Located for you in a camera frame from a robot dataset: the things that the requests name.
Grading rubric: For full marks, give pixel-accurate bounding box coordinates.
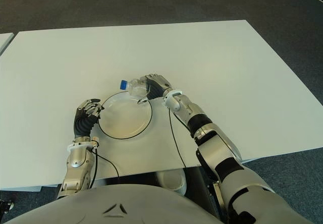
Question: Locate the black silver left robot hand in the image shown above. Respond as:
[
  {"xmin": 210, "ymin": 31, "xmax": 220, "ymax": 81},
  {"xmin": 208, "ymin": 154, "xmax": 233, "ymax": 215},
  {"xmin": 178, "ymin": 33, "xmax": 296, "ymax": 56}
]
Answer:
[{"xmin": 73, "ymin": 98, "xmax": 104, "ymax": 138}]

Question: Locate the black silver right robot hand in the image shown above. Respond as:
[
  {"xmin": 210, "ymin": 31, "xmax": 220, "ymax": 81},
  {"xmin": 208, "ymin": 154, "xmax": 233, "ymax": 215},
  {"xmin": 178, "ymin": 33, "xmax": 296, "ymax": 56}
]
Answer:
[{"xmin": 137, "ymin": 74, "xmax": 172, "ymax": 105}]

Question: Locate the clear blue-capped water bottle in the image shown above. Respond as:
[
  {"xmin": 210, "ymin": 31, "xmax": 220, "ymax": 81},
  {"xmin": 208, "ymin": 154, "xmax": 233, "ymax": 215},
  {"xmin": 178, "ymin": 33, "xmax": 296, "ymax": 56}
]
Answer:
[{"xmin": 119, "ymin": 77, "xmax": 151, "ymax": 99}]

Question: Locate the white black-rimmed plate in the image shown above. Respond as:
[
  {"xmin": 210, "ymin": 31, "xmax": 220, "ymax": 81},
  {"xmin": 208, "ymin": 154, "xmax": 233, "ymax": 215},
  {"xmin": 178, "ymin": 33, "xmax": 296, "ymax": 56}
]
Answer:
[{"xmin": 97, "ymin": 90, "xmax": 153, "ymax": 140}]

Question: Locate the grey robot torso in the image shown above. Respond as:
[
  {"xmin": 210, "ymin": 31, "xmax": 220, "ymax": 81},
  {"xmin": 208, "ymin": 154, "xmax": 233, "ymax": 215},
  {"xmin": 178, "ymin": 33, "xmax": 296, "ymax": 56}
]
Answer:
[{"xmin": 5, "ymin": 183, "xmax": 223, "ymax": 224}]

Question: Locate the white robot waist part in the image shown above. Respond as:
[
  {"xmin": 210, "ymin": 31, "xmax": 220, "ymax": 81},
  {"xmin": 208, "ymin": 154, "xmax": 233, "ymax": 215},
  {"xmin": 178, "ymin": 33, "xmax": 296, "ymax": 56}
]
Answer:
[{"xmin": 156, "ymin": 170, "xmax": 187, "ymax": 196}]

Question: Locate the black wheeled stand base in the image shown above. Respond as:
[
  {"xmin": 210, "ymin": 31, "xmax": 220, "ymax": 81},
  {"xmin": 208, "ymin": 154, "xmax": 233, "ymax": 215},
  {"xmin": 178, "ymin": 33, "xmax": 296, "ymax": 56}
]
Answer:
[{"xmin": 0, "ymin": 200, "xmax": 15, "ymax": 213}]

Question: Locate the neighbouring white table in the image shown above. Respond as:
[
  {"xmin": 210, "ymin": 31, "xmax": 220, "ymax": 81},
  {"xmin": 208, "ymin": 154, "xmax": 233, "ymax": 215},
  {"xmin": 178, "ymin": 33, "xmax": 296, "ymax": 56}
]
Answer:
[{"xmin": 0, "ymin": 32, "xmax": 15, "ymax": 55}]

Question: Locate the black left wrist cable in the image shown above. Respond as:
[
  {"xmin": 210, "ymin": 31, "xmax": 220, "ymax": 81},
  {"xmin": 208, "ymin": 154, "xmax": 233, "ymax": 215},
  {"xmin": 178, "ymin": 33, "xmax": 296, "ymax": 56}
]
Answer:
[{"xmin": 87, "ymin": 147, "xmax": 121, "ymax": 187}]

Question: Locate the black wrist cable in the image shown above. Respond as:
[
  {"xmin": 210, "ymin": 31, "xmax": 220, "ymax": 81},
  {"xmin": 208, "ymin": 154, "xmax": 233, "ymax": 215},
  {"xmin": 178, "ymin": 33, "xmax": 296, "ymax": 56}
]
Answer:
[
  {"xmin": 87, "ymin": 147, "xmax": 121, "ymax": 187},
  {"xmin": 167, "ymin": 107, "xmax": 200, "ymax": 169}
]

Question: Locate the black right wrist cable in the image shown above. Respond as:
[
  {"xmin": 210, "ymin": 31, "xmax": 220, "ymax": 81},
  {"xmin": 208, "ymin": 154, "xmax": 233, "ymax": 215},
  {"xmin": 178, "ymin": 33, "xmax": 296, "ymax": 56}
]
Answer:
[{"xmin": 167, "ymin": 107, "xmax": 200, "ymax": 169}]

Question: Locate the black frame with silver clip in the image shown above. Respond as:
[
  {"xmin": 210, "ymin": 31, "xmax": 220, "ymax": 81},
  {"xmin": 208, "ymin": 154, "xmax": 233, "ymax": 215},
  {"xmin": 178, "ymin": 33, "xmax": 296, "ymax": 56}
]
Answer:
[{"xmin": 205, "ymin": 167, "xmax": 228, "ymax": 224}]

